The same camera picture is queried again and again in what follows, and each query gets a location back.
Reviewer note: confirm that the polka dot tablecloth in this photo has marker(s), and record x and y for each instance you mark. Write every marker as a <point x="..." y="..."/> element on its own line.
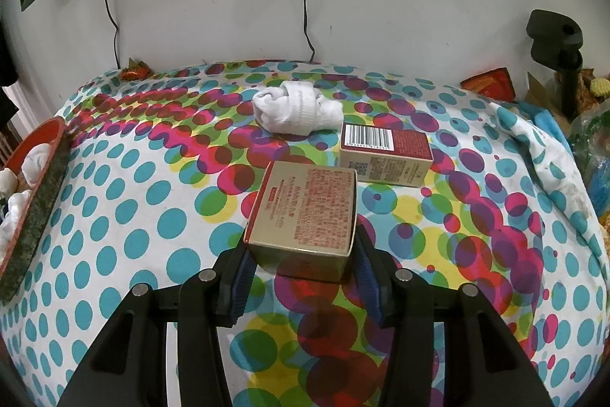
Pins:
<point x="476" y="245"/>

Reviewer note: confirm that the blue cloth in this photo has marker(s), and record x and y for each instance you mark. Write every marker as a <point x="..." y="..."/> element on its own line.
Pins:
<point x="550" y="123"/>

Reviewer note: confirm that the yellow toy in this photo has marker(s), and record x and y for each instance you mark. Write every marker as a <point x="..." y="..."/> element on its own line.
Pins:
<point x="600" y="87"/>

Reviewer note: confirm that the tan box red print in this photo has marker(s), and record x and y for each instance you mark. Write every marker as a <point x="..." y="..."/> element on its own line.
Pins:
<point x="305" y="216"/>

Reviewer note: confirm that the black stand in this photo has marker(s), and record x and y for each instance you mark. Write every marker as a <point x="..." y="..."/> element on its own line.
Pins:
<point x="557" y="44"/>

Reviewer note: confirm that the red orange snack packet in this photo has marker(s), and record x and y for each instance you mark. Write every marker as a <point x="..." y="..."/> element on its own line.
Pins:
<point x="491" y="85"/>

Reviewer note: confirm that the round red tray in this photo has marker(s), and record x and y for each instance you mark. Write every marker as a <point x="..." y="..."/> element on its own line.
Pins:
<point x="43" y="197"/>

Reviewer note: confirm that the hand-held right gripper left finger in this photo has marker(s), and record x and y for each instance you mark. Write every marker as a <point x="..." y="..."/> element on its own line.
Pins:
<point x="240" y="288"/>

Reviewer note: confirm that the green plastic bag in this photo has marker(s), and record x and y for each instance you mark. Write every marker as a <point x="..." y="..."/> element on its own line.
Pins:
<point x="593" y="135"/>

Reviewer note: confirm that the white rolled sock pair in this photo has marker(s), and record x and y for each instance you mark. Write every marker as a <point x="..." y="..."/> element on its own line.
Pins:
<point x="300" y="109"/>

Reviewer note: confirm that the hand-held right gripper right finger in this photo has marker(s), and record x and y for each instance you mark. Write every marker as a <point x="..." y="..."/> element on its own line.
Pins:
<point x="369" y="288"/>

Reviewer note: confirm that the tan box dark red top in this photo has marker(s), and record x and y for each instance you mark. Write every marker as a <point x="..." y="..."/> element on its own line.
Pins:
<point x="388" y="154"/>

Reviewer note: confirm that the small white sock ball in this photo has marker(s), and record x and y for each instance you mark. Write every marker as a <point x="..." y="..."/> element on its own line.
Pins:
<point x="7" y="180"/>

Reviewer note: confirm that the red snack wrapper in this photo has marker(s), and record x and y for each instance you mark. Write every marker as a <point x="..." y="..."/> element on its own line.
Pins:
<point x="136" y="71"/>

